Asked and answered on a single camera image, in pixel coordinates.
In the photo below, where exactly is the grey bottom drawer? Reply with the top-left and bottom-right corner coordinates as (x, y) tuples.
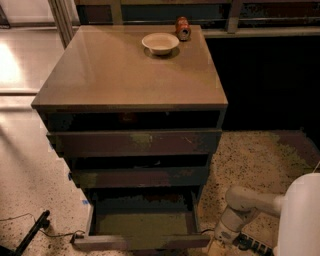
(73, 191), (210, 251)

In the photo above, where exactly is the grey middle drawer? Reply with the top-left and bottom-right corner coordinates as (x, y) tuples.
(71, 167), (209, 188)

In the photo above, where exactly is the grey window frame rail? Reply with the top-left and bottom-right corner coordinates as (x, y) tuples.
(73, 0), (320, 38)

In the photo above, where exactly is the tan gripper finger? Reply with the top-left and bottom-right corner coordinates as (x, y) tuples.
(207, 240), (232, 256)

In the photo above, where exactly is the black cable with adapter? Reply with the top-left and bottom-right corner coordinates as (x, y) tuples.
(0, 213), (86, 244)

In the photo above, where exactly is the black power strip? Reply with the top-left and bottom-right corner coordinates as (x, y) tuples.
(236, 233), (274, 256)

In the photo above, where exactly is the grey top drawer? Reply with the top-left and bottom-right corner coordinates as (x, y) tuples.
(47, 129), (222, 158)

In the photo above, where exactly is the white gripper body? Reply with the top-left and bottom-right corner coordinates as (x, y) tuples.
(214, 221), (239, 244)

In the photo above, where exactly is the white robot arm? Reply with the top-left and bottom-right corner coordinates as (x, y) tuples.
(214, 173), (320, 256)

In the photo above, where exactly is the grey drawer cabinet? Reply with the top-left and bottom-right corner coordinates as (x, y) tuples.
(31, 24), (229, 214)

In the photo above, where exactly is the grey drawer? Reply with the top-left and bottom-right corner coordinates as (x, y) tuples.
(47, 129), (222, 158)
(73, 191), (210, 251)
(71, 167), (209, 188)

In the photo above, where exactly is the white bowl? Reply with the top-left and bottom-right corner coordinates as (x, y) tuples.
(142, 33), (179, 55)

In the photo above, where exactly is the orange soda can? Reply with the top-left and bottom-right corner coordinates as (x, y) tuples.
(175, 16), (191, 41)

